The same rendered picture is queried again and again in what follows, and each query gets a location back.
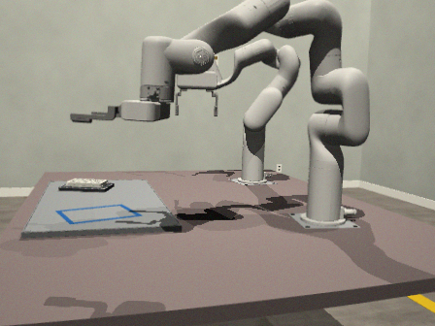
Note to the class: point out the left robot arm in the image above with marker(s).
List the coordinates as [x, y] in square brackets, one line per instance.
[163, 58]

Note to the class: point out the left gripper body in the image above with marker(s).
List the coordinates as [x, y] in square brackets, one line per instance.
[146, 111]

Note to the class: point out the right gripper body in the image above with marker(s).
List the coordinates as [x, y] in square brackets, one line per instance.
[206, 80]

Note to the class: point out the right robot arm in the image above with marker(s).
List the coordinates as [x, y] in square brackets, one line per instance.
[265, 105]

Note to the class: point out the blue tape outline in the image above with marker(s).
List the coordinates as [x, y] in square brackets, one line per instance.
[71, 222]

